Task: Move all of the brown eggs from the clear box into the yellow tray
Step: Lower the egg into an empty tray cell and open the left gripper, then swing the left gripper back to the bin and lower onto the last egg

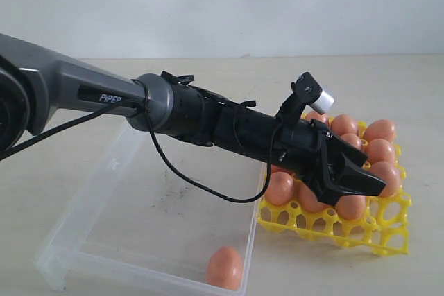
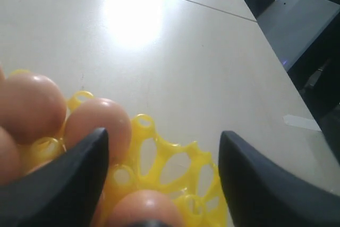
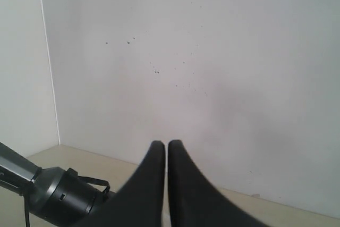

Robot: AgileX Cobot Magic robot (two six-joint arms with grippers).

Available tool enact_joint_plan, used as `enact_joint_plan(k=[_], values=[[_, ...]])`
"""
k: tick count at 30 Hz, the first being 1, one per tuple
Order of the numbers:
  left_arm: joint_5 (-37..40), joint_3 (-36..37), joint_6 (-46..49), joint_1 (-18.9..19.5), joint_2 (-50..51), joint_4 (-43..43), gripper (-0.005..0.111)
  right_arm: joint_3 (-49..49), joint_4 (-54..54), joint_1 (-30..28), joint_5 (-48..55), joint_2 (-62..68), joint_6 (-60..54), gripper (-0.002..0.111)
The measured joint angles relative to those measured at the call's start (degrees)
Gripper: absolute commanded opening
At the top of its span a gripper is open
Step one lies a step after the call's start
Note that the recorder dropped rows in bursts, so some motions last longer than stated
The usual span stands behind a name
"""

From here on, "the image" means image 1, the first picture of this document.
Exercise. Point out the brown egg placed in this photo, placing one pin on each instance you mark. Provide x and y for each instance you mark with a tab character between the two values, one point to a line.
319	117
344	124

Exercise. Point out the yellow plastic egg tray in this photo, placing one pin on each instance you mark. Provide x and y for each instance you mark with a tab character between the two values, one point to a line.
383	227

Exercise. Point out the clear plastic bin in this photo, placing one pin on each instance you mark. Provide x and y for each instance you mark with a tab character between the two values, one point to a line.
138	221

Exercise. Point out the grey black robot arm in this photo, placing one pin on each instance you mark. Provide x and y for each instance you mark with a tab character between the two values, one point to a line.
44	92

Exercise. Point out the brown egg corner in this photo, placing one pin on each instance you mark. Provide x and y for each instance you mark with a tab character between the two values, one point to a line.
381	129

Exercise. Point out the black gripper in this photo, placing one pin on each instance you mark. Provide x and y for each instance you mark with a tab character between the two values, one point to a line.
328	165

